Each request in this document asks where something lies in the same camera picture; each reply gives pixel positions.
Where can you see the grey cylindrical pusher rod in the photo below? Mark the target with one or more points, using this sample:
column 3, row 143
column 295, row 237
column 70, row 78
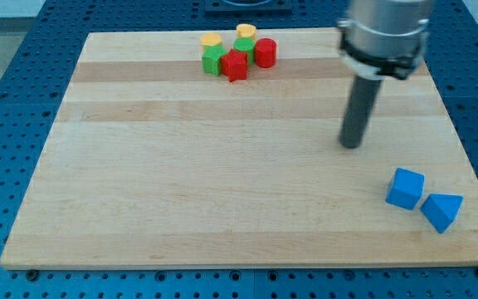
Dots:
column 362, row 98

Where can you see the blue cube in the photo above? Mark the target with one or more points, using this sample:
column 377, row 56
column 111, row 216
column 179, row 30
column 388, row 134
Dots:
column 405, row 188

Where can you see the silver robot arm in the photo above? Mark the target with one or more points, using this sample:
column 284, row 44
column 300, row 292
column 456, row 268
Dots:
column 379, row 39

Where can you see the red cylinder block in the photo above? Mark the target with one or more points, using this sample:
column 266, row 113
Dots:
column 265, row 52

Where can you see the green cylinder block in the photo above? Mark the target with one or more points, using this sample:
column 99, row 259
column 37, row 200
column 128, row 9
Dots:
column 246, row 45

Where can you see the red star block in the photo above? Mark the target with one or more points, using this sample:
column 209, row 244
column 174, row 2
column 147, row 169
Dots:
column 235, row 65

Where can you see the yellow block right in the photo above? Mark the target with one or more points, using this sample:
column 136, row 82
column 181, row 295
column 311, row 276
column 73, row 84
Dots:
column 245, row 30

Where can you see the yellow block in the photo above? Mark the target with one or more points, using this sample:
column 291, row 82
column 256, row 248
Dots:
column 210, row 39
column 245, row 30

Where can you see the blue triangular prism block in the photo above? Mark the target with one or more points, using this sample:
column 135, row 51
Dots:
column 441, row 210

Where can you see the green star block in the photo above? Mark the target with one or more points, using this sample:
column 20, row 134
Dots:
column 211, row 59

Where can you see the yellow block left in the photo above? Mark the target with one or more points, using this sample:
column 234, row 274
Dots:
column 210, row 39

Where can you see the wooden board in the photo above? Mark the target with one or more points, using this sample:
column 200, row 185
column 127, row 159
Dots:
column 153, row 164

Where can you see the dark blue base plate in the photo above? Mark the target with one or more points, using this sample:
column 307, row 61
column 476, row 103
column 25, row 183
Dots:
column 246, row 6

